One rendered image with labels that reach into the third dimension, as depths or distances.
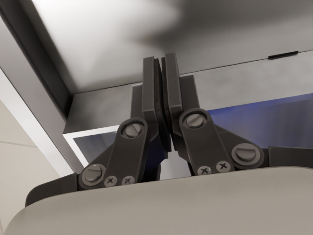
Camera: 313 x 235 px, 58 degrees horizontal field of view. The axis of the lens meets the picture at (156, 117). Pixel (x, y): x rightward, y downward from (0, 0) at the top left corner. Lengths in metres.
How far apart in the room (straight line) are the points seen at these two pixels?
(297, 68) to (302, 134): 0.07
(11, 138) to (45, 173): 0.34
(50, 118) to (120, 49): 0.06
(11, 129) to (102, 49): 1.49
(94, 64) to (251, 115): 0.11
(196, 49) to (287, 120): 0.09
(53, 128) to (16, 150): 1.60
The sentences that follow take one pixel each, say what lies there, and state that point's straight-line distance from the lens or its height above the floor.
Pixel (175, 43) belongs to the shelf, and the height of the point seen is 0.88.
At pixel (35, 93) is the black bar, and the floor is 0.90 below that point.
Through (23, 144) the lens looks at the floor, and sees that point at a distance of 1.72.
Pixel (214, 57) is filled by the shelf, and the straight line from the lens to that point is 0.17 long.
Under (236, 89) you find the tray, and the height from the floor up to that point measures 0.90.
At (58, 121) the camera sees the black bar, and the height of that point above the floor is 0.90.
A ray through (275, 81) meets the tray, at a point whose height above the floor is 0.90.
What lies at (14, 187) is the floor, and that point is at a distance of 2.11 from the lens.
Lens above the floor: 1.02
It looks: 46 degrees down
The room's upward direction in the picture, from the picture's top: 178 degrees clockwise
